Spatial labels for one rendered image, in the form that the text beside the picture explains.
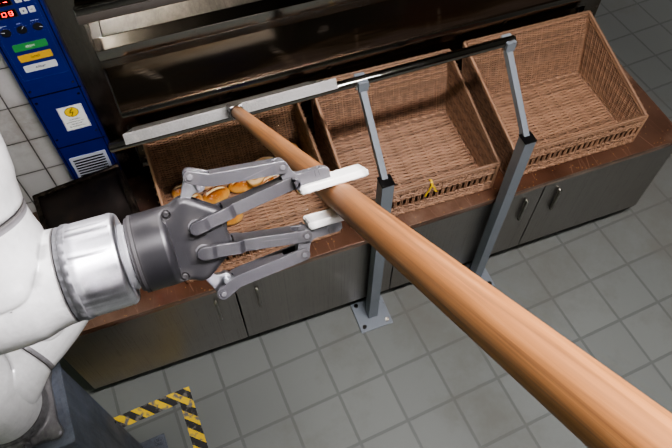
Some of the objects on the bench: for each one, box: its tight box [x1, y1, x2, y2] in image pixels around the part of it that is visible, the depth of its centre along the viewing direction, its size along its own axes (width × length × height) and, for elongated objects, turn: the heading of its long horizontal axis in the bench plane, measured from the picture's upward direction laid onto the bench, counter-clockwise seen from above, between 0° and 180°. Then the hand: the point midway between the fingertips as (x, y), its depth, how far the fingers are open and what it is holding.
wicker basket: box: [311, 48, 501, 229], centre depth 229 cm, size 49×56×28 cm
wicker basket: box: [142, 103, 341, 283], centre depth 217 cm, size 49×56×28 cm
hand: (336, 196), depth 63 cm, fingers closed on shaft, 3 cm apart
